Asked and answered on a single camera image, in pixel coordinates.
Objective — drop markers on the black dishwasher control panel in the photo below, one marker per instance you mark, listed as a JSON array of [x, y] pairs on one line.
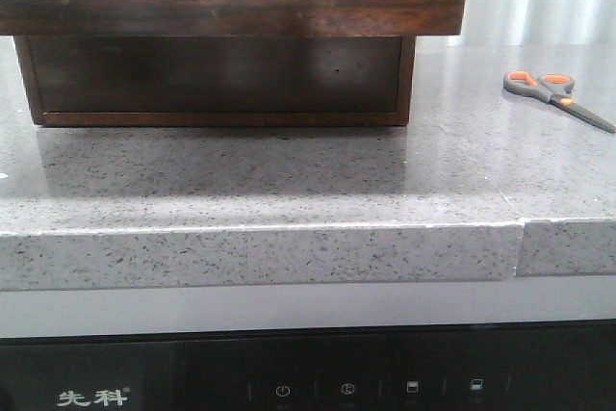
[[563, 365]]

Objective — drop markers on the dark brown wooden drawer cabinet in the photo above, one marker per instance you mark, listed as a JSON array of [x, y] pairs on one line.
[[397, 117]]

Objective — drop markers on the grey orange scissors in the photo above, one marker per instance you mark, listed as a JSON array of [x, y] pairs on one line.
[[555, 90]]

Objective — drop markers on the wooden drawer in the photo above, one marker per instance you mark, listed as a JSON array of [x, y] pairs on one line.
[[219, 18], [217, 75]]

